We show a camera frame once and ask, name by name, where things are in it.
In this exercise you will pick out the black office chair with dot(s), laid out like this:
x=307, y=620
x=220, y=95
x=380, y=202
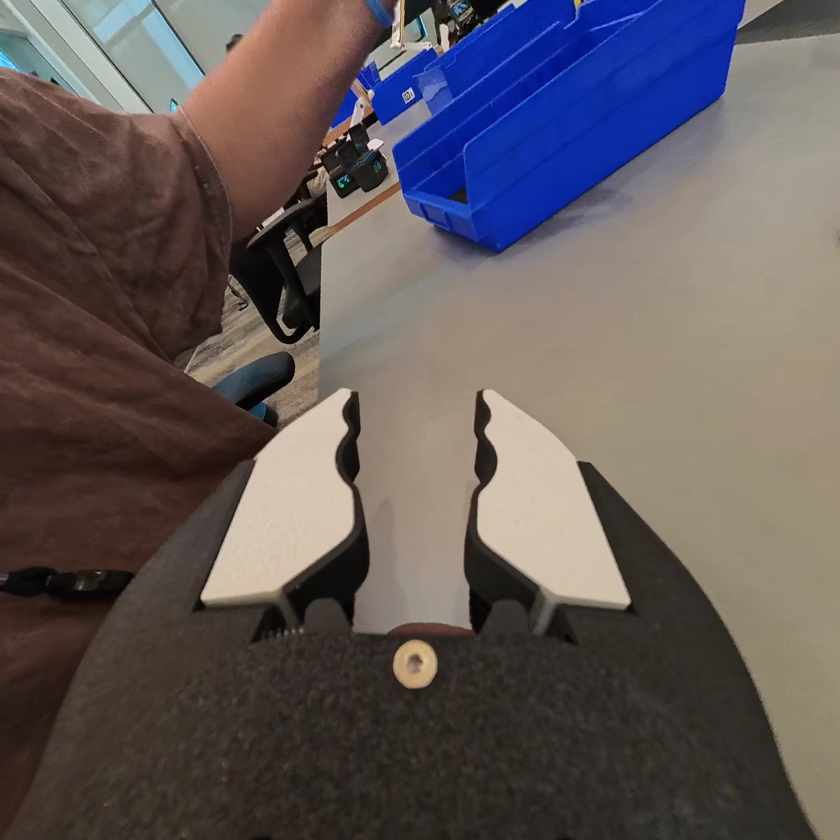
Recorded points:
x=256, y=380
x=282, y=275

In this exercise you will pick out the blue wristband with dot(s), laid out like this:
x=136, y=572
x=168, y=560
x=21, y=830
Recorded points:
x=379, y=13

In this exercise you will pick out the person's left forearm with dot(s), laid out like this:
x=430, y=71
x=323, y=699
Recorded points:
x=282, y=111

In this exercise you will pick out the blue plastic bin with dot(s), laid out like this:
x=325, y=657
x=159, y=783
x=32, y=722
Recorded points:
x=348, y=111
x=407, y=85
x=590, y=131
x=499, y=46

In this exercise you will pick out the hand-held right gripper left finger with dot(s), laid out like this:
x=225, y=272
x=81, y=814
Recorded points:
x=282, y=525

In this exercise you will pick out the black device with green display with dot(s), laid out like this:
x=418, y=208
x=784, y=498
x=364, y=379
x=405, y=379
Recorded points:
x=371, y=170
x=344, y=184

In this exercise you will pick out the person in brown shirt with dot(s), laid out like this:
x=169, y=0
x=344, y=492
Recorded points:
x=98, y=328

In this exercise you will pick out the grey desk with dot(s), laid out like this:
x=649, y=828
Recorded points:
x=656, y=328

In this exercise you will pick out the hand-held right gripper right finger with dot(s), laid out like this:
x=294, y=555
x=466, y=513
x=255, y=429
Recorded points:
x=544, y=525

